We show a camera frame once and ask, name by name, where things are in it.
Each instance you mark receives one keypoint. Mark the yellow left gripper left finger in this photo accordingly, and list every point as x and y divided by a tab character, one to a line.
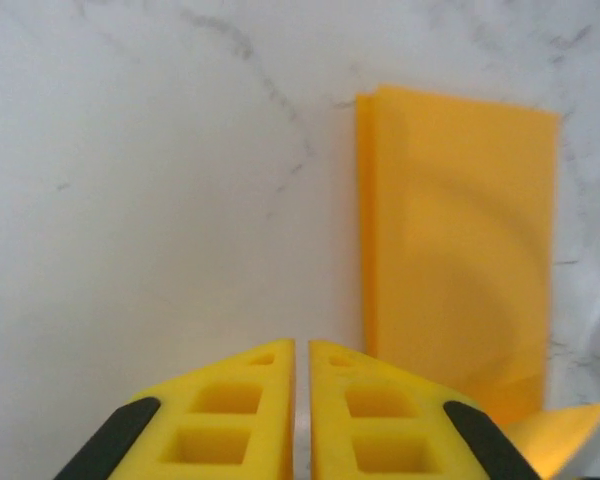
220	435

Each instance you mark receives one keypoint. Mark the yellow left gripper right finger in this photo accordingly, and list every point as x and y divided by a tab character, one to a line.
380	435

